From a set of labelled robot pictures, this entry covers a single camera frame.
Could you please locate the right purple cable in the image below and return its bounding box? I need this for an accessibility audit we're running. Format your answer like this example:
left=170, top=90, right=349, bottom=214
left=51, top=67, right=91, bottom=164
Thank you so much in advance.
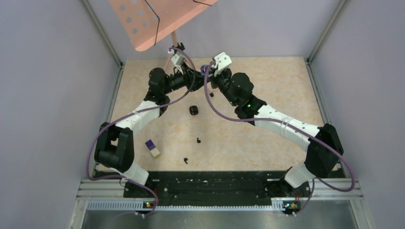
left=203, top=62, right=357, bottom=217

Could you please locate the black earbud charging case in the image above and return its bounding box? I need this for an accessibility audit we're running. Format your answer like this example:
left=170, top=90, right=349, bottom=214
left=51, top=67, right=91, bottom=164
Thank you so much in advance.
left=189, top=105, right=199, bottom=115

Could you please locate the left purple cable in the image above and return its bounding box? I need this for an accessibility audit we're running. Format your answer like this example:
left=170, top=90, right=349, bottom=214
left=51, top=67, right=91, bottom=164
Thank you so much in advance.
left=86, top=46, right=197, bottom=218

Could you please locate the aluminium frame rail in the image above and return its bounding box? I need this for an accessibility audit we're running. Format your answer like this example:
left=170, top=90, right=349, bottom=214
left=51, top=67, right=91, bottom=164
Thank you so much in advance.
left=76, top=178, right=363, bottom=211

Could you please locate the purple cable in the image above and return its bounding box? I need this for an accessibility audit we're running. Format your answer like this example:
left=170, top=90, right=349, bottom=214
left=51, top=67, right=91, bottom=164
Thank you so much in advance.
left=203, top=62, right=357, bottom=217
left=86, top=46, right=197, bottom=218

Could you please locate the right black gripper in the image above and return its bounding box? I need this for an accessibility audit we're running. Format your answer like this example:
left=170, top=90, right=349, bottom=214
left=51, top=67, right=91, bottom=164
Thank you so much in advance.
left=206, top=66, right=238, bottom=107

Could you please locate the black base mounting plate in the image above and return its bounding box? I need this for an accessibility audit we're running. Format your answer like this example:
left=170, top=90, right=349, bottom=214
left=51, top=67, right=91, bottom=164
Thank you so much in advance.
left=124, top=171, right=310, bottom=207

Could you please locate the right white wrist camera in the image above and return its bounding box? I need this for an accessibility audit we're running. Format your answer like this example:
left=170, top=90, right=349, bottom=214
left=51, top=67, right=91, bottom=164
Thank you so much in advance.
left=212, top=52, right=232, bottom=76

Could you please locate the purple earbud charging case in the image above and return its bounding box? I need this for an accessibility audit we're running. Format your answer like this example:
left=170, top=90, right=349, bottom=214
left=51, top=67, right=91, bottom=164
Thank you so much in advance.
left=200, top=65, right=208, bottom=74

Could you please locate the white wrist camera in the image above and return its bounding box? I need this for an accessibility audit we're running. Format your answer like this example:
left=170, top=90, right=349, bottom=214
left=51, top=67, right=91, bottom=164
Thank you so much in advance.
left=212, top=52, right=232, bottom=76
left=168, top=47, right=186, bottom=73

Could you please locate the purple white small box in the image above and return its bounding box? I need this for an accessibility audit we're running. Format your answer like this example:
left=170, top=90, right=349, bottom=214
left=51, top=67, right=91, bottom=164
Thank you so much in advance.
left=145, top=139, right=160, bottom=158

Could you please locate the pink music stand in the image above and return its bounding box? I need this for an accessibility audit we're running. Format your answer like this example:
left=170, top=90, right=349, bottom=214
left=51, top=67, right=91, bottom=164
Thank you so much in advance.
left=109, top=0, right=217, bottom=52

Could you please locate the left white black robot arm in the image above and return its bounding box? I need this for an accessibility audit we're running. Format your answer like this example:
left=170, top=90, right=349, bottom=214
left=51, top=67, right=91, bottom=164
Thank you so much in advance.
left=94, top=65, right=203, bottom=197

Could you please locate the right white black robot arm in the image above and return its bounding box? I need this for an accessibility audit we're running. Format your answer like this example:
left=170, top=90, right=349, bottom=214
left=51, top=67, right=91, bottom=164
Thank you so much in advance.
left=205, top=68, right=343, bottom=197

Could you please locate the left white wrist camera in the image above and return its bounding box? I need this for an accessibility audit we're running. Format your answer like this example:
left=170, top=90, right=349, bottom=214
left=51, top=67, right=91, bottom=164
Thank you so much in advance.
left=168, top=47, right=186, bottom=73

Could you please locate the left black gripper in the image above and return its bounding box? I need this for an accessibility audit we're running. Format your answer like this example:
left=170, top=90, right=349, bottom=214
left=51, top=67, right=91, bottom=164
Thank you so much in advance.
left=162, top=62, right=210, bottom=95

